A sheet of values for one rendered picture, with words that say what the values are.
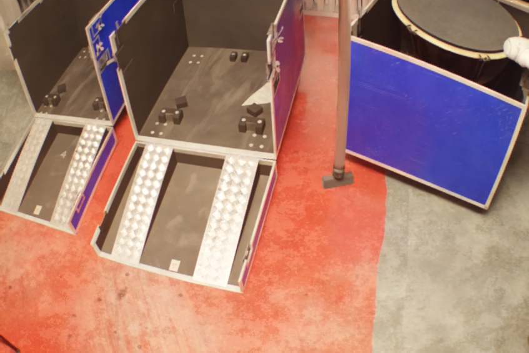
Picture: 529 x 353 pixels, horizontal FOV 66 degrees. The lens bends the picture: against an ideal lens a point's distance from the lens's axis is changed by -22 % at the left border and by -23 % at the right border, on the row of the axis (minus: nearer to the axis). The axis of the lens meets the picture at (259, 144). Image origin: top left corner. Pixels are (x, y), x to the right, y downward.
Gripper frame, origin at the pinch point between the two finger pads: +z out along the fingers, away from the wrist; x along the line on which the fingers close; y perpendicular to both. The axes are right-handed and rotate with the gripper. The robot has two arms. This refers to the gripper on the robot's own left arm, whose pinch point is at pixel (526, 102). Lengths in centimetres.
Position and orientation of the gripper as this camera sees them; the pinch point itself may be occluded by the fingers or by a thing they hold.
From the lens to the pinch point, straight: 239.5
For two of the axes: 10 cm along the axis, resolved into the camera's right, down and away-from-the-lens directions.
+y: -5.3, 5.0, -6.9
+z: -0.3, 8.0, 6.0
